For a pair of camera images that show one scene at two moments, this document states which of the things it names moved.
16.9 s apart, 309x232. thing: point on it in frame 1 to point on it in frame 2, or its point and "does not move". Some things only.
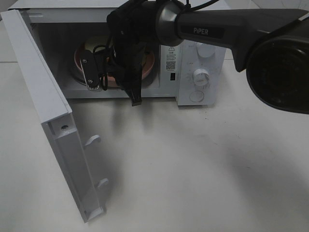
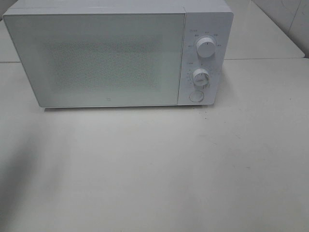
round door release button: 196,96 does not move
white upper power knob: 205,50 does not move
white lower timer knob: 201,77 does not move
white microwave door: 55,115 to 81,60
